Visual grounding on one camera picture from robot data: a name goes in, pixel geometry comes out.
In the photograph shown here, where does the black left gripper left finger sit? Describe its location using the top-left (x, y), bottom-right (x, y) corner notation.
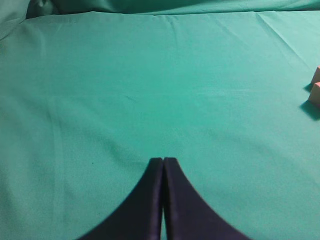
top-left (80, 158), bottom-right (163, 240)

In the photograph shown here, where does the pink cube placed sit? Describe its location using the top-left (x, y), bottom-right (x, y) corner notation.
top-left (308, 82), bottom-right (320, 108)
top-left (310, 65), bottom-right (320, 85)

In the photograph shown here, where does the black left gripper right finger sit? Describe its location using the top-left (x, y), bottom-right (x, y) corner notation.
top-left (163, 157), bottom-right (249, 240)

